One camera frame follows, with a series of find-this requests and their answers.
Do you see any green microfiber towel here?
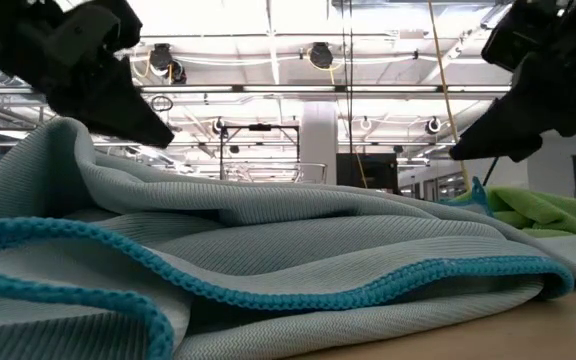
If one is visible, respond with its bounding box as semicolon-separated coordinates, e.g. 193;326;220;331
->
487;187;576;237

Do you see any black ceiling cable reel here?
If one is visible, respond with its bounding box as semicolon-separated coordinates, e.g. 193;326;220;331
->
147;42;188;86
306;41;336;71

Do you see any hanging black cable loop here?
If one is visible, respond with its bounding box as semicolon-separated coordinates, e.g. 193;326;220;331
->
150;94;174;114

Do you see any white building column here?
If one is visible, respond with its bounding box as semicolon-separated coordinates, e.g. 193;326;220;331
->
300;101;339;185

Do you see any ceiling light strip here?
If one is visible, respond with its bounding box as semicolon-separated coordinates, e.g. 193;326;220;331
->
140;84;512;95

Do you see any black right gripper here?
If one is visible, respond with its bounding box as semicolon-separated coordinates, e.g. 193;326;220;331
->
450;0;576;163

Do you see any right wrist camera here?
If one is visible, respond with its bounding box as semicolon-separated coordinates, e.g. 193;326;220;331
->
481;0;562;71

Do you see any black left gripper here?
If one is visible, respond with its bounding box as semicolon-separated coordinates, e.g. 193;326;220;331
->
0;0;175;150

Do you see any black wall screen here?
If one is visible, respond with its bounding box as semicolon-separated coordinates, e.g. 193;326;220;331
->
336;152;399;194

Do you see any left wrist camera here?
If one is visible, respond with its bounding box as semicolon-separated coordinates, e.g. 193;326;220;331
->
95;0;143;51

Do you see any thin yellow cable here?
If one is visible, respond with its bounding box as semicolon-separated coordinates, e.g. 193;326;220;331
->
354;147;370;190

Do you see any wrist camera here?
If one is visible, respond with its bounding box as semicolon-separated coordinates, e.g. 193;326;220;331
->
481;0;562;71
95;0;143;51

